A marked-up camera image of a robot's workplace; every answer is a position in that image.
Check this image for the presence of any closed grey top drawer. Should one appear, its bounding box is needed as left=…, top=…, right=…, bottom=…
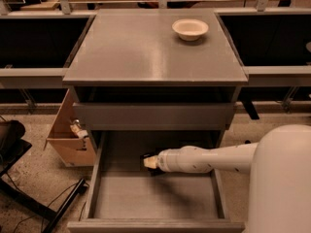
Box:
left=73, top=103, right=234, bottom=131

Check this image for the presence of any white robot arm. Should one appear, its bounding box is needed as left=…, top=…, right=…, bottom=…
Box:
left=143, top=124, right=311, bottom=233

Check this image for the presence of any black stand leg left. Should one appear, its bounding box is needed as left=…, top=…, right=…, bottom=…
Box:
left=41, top=179, right=86, bottom=233

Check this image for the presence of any wooden box on floor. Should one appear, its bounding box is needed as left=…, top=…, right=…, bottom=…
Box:
left=47, top=91, right=95, bottom=167

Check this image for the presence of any open grey middle drawer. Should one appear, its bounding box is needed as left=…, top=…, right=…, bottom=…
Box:
left=67, top=131, right=245, bottom=233

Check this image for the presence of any black rxbar chocolate wrapper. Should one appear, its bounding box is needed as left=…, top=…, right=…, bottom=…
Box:
left=140, top=152, right=163, bottom=177

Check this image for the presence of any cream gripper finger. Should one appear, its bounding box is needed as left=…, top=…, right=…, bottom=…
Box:
left=144, top=157, right=152, bottom=168

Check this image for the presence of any grey drawer cabinet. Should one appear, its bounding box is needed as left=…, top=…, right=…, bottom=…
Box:
left=62, top=7, right=250, bottom=167

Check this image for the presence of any black floor cable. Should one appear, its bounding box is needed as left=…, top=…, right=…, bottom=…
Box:
left=11, top=182, right=88, bottom=233

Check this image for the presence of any black chair base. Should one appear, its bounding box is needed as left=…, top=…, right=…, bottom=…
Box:
left=0, top=120, right=56, bottom=220

